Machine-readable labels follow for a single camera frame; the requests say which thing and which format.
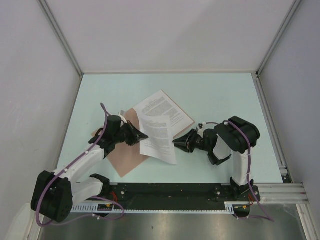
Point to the printed text paper sheet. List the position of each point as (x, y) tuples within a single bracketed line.
[(160, 104)]

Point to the white paper sheet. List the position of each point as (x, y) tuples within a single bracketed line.
[(159, 144)]

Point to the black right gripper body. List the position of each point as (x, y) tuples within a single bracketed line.
[(196, 142)]

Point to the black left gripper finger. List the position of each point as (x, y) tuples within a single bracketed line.
[(132, 129), (138, 137)]

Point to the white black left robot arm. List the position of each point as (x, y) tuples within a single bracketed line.
[(56, 192)]

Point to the aluminium left corner post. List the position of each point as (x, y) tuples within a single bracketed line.
[(48, 13)]

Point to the aluminium corner post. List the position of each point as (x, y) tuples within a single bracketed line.
[(294, 8), (48, 13)]

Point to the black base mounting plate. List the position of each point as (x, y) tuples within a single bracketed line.
[(218, 192)]

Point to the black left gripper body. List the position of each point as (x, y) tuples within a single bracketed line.
[(125, 134)]

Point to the aluminium right corner post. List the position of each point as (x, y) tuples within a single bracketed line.
[(294, 8)]

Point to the aluminium front frame rail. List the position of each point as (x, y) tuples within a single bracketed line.
[(268, 193)]

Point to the slotted grey cable duct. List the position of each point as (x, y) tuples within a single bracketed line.
[(107, 208)]

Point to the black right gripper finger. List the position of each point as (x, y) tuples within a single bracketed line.
[(187, 137), (184, 146)]

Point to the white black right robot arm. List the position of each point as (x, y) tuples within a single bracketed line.
[(233, 138)]

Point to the aluminium right side rail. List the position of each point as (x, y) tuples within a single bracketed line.
[(274, 137)]

